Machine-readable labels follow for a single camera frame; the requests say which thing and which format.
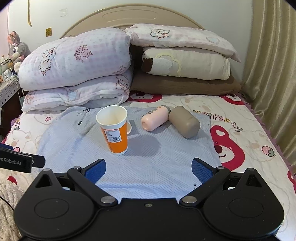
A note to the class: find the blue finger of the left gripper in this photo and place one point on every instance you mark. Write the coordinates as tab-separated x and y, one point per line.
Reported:
4	146

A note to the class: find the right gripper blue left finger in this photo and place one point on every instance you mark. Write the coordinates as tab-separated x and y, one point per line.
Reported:
85	180

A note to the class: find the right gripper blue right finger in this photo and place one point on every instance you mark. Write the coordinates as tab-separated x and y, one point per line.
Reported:
211	179

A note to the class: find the orange paper cup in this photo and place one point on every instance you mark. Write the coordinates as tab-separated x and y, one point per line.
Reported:
113	123

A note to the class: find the white paper cup green print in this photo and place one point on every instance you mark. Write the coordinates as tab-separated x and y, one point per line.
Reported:
129	127

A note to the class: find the cluttered bedside table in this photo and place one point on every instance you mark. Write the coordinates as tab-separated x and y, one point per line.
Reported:
10	99

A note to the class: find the light blue patterned cloth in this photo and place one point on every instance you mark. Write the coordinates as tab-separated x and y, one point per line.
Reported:
157	164

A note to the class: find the taupe tumbler bottle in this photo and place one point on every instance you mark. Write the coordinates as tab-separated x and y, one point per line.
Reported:
185	123

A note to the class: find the pink tumbler bottle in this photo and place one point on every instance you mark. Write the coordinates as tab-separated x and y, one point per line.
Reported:
155	118

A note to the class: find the grey plush toy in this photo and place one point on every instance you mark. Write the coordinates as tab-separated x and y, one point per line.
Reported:
19	50

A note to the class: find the brown folded blanket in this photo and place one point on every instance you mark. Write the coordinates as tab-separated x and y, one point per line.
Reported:
153	84

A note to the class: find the folded pink checkered quilt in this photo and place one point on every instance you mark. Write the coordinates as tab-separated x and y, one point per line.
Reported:
92	70

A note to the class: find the cream folded blanket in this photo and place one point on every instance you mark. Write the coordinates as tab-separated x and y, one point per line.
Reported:
185	62

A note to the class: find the beige striped curtain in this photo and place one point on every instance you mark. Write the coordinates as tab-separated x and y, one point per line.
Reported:
269	71

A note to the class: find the pink cartoon pillow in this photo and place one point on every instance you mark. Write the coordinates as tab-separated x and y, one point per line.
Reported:
150	35

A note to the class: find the beige wooden headboard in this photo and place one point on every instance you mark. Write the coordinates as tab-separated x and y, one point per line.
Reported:
126	15

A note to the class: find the yellow wall sticker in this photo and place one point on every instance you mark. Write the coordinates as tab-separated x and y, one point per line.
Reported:
48	32

